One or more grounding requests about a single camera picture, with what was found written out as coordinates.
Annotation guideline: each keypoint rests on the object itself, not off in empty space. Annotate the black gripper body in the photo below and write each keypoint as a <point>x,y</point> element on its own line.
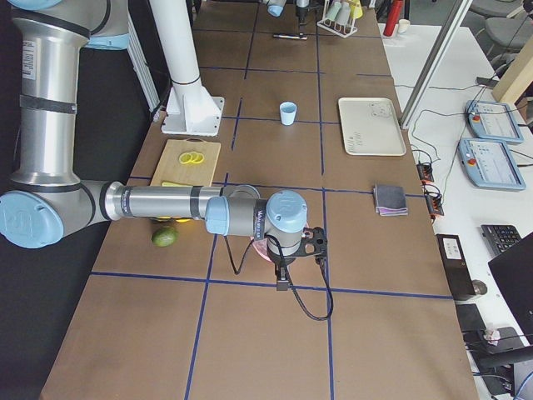
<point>281,262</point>
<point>301,5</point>

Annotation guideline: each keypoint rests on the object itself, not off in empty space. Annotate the steel muddler black tip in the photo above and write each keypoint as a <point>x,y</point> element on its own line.
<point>300,37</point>

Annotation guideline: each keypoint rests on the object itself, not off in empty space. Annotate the light blue plastic cup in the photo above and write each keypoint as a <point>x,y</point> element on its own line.
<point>288,112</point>

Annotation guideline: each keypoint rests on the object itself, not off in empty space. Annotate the small white cup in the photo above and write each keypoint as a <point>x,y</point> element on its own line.
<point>402,26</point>

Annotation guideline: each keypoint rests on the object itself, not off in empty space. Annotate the pink bowl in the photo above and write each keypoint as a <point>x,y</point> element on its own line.
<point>289,244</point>

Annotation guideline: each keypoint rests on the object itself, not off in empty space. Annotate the red bottle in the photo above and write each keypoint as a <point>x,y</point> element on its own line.
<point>393,17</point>

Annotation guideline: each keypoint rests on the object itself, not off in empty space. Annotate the green avocado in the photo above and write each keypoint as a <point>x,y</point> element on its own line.
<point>164,237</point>

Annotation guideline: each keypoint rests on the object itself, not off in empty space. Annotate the cream bear tray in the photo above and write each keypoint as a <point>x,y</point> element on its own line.
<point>370,127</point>

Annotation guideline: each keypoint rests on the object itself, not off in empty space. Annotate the grey folded cloth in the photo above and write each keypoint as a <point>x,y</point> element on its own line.
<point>390,200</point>

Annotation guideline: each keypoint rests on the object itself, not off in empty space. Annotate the lemon slices stack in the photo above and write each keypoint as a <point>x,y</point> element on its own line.
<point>191,158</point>

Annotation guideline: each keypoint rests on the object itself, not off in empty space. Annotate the yellow plastic knife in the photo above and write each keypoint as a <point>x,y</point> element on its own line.
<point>173,185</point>

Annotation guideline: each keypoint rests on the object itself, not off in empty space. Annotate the bamboo cutting board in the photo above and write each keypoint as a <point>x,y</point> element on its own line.
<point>169,169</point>

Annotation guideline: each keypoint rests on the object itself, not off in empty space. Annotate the orange usb hub near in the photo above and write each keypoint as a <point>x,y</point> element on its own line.
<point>433,197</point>

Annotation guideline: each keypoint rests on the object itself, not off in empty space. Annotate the orange usb hub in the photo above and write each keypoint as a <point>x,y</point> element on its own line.
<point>433,197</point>
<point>425,172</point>

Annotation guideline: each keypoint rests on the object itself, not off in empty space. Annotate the orange usb hub far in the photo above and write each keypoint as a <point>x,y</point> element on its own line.
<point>425,172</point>

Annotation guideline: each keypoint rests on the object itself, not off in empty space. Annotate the black box device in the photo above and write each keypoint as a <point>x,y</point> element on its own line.
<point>454,264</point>

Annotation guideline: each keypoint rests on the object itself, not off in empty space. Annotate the computer mouse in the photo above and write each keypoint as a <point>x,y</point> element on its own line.
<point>480,287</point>

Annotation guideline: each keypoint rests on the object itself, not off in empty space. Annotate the office chair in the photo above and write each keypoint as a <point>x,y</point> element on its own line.
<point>508,24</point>

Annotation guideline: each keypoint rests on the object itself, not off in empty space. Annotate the far teach pendant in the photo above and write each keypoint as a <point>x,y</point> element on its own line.
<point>493,120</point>

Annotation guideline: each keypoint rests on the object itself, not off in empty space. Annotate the teach pendant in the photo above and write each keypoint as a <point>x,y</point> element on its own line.
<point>489,164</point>
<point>493,120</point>

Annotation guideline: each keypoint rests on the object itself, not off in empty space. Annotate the black keyboard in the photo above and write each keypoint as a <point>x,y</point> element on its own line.
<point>500,237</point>

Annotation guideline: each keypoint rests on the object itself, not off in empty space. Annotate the near teach pendant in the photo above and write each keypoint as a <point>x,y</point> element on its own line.
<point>489,164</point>

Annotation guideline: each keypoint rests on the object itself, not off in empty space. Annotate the black laptop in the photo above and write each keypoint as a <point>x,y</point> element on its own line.
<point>512,272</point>

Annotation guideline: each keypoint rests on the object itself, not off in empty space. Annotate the wire cup rack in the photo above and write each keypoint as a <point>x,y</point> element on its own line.
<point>340,17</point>

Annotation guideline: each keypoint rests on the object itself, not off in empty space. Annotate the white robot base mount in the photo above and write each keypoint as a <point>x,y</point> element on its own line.
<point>191,110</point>

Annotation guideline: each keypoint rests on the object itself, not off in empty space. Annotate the aluminium frame post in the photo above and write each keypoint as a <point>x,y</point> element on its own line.
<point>436,55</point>

